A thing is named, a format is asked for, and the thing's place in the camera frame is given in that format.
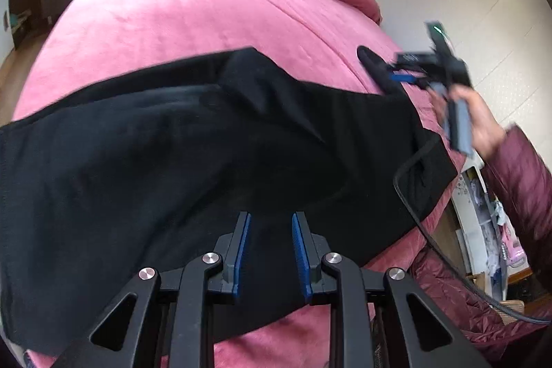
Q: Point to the person's right hand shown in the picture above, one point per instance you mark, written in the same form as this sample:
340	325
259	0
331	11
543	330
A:
483	126

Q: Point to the black pants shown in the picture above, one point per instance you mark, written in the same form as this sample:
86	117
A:
151	156

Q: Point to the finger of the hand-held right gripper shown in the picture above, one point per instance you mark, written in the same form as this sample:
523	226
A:
412	58
402	78

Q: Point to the teal box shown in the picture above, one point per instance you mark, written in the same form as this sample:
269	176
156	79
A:
19	19

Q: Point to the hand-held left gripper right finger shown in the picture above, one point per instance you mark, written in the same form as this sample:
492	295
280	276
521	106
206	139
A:
299	260

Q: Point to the person's right forearm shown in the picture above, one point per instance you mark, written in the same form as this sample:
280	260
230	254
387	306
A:
526	178

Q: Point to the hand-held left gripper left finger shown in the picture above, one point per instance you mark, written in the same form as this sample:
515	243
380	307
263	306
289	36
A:
241	256

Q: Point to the person's maroon jacket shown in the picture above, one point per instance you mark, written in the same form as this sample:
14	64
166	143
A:
448	299

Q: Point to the pink bed blanket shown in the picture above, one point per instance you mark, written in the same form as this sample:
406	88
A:
194	14

